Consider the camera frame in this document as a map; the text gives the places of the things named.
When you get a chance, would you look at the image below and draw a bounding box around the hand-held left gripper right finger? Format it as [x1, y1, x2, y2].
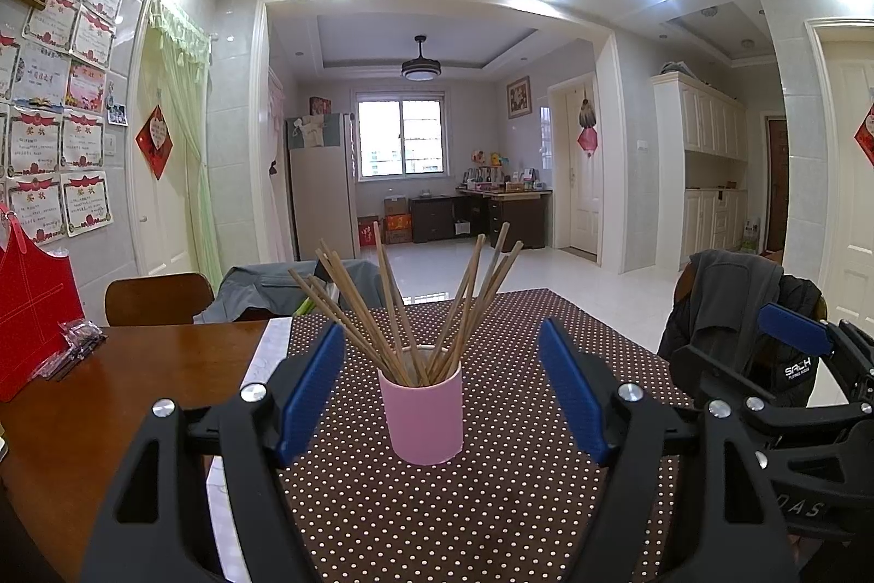
[538, 318, 800, 583]

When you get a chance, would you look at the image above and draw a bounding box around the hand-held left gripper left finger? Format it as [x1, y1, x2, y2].
[80, 322, 347, 583]

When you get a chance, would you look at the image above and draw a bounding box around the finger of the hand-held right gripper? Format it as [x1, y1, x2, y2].
[672, 346, 874, 471]
[758, 303, 874, 401]

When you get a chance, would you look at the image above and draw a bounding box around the bundle of wooden chopsticks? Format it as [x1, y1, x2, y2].
[287, 221, 525, 387]

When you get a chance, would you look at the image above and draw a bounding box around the pink cup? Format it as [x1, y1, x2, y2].
[377, 344, 465, 466]

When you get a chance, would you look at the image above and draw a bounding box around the black jacket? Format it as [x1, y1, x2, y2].
[657, 275, 827, 410]

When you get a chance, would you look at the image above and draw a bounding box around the grey hoodie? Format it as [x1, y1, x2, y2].
[689, 248, 785, 352]

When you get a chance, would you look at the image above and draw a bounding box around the wooden chair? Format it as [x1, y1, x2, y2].
[104, 272, 216, 326]
[675, 265, 701, 314]

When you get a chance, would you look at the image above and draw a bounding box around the grey jacket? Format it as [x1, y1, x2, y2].
[194, 258, 404, 325]

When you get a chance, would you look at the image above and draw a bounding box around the brown polka dot table mat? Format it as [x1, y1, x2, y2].
[280, 288, 694, 583]

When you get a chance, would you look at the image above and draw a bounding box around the white door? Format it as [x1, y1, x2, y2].
[550, 78, 603, 257]
[806, 19, 874, 325]

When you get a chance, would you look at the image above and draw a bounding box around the brown door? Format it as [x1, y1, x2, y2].
[765, 116, 789, 256]

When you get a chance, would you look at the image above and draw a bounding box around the dark wooden desk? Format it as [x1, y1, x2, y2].
[456, 185, 551, 251]

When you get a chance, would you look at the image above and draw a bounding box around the stack of cardboard boxes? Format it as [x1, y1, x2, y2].
[382, 197, 412, 244]

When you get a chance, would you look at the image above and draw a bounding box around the refrigerator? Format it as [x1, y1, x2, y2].
[285, 111, 359, 262]

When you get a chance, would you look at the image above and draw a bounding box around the red diamond door ornament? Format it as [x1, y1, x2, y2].
[853, 103, 874, 167]
[134, 105, 172, 181]

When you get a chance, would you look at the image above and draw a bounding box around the dark low cabinet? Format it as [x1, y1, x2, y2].
[408, 193, 489, 244]

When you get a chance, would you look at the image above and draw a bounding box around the group of small desk items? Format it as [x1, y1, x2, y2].
[464, 149, 547, 192]

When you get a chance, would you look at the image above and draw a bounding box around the clear plastic packet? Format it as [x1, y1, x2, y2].
[37, 318, 107, 380]

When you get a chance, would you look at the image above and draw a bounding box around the hanging fan door ornament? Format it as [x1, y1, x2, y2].
[575, 87, 600, 161]

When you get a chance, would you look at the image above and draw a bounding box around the window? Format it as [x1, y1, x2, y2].
[351, 90, 450, 181]

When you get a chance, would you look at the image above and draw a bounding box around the green curtain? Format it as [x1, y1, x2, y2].
[146, 0, 223, 290]

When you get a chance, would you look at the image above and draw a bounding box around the red felt bag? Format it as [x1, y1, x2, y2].
[0, 207, 86, 403]

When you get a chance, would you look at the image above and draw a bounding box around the framed flower picture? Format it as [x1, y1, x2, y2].
[506, 76, 532, 120]

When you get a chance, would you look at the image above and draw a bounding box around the ceiling fan lamp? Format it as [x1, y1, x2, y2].
[400, 35, 445, 82]

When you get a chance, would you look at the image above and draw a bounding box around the group of award certificates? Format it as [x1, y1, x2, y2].
[0, 0, 127, 246]

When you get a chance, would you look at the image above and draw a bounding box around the white wall cabinet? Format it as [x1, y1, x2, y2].
[652, 73, 748, 266]

